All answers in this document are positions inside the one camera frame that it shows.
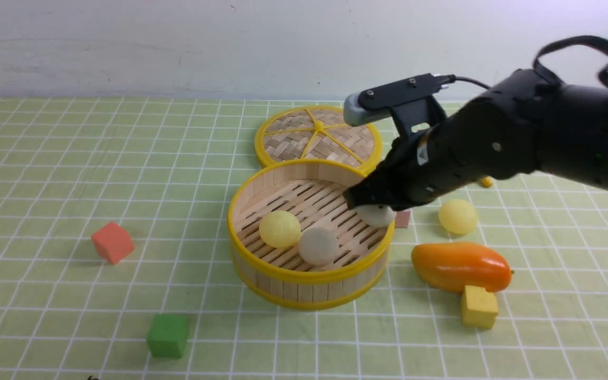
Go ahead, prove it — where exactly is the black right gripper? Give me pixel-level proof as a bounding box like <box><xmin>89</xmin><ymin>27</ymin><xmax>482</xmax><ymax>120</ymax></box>
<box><xmin>344</xmin><ymin>69</ymin><xmax>562</xmax><ymax>211</ymax></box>

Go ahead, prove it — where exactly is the pale yellow bun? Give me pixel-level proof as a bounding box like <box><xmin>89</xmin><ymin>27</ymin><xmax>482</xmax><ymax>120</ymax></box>
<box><xmin>259</xmin><ymin>210</ymin><xmax>301</xmax><ymax>249</ymax></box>
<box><xmin>438</xmin><ymin>199</ymin><xmax>479</xmax><ymax>235</ymax></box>

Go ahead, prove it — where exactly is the white bun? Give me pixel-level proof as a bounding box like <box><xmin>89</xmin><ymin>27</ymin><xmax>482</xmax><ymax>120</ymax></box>
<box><xmin>298</xmin><ymin>227</ymin><xmax>340</xmax><ymax>267</ymax></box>
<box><xmin>355</xmin><ymin>205</ymin><xmax>396</xmax><ymax>228</ymax></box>

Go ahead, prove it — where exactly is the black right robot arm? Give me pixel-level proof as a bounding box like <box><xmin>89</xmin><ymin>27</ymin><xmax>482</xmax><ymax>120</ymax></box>
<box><xmin>344</xmin><ymin>70</ymin><xmax>608</xmax><ymax>211</ymax></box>

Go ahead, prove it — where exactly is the woven bamboo steamer lid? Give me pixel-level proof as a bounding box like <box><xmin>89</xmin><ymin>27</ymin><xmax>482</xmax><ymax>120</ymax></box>
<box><xmin>255</xmin><ymin>106</ymin><xmax>382</xmax><ymax>173</ymax></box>

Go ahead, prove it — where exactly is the bamboo steamer tray yellow rim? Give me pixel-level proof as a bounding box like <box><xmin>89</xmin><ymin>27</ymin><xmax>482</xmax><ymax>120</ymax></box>
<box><xmin>226</xmin><ymin>159</ymin><xmax>395</xmax><ymax>310</ymax></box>

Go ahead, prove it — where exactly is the pink foam cube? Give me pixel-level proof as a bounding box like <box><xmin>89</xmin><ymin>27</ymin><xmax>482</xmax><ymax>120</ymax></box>
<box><xmin>395</xmin><ymin>209</ymin><xmax>412</xmax><ymax>229</ymax></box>

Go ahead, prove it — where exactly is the orange plastic mango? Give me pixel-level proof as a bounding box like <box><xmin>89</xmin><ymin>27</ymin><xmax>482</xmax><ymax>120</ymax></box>
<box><xmin>411</xmin><ymin>241</ymin><xmax>514</xmax><ymax>293</ymax></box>

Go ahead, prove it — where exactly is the yellow foam cube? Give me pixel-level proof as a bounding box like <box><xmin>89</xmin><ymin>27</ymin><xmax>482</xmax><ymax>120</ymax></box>
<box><xmin>461</xmin><ymin>284</ymin><xmax>499</xmax><ymax>329</ymax></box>

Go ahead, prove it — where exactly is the green foam cube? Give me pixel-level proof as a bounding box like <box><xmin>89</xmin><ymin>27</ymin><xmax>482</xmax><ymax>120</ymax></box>
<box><xmin>146</xmin><ymin>313</ymin><xmax>190</xmax><ymax>359</ymax></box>

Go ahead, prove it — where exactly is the red foam cube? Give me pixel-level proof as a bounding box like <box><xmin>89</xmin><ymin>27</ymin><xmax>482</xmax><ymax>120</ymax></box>
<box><xmin>91</xmin><ymin>221</ymin><xmax>135</xmax><ymax>265</ymax></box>

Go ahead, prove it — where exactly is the green checkered tablecloth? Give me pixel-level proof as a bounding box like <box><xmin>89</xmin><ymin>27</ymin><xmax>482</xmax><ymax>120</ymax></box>
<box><xmin>0</xmin><ymin>97</ymin><xmax>608</xmax><ymax>379</ymax></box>

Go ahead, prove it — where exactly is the black camera cable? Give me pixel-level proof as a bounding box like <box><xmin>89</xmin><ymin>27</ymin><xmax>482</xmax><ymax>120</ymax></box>
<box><xmin>441</xmin><ymin>35</ymin><xmax>608</xmax><ymax>103</ymax></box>

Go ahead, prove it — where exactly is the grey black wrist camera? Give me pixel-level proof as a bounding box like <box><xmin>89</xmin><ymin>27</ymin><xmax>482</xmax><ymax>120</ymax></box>
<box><xmin>343</xmin><ymin>73</ymin><xmax>455</xmax><ymax>139</ymax></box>

